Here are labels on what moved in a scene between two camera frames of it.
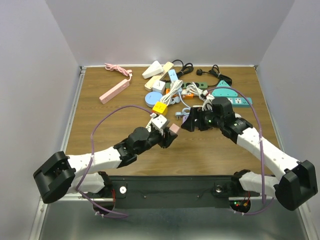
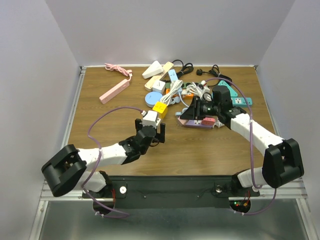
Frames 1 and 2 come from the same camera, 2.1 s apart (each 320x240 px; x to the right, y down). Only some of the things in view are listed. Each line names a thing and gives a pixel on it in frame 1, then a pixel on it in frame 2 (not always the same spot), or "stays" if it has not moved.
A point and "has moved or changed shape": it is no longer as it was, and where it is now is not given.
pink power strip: x=115 y=91 stays
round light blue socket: x=151 y=98 stays
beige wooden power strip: x=148 y=85 stays
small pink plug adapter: x=174 y=128 has moved or changed shape
